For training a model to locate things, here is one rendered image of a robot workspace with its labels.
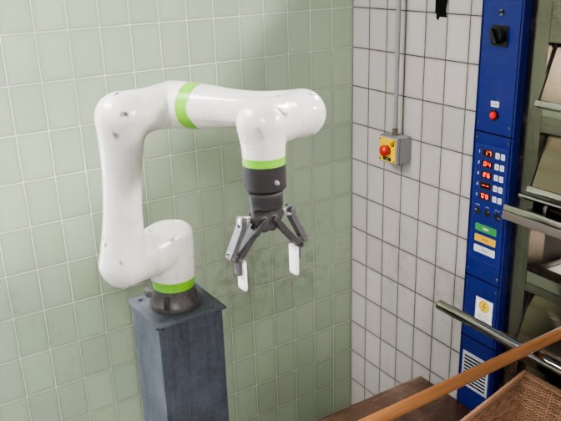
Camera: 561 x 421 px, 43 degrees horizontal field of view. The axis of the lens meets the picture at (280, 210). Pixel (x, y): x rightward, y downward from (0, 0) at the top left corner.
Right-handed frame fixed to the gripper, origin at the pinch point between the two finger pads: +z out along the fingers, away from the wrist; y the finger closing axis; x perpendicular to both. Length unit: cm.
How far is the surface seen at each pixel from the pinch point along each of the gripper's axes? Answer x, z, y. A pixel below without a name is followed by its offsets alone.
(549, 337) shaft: 25, 27, -68
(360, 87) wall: -93, -20, -102
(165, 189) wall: -99, 7, -19
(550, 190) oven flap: -1, -1, -99
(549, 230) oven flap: 9, 7, -86
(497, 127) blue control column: -21, -16, -98
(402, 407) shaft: 24.6, 27.7, -18.1
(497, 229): -18, 17, -98
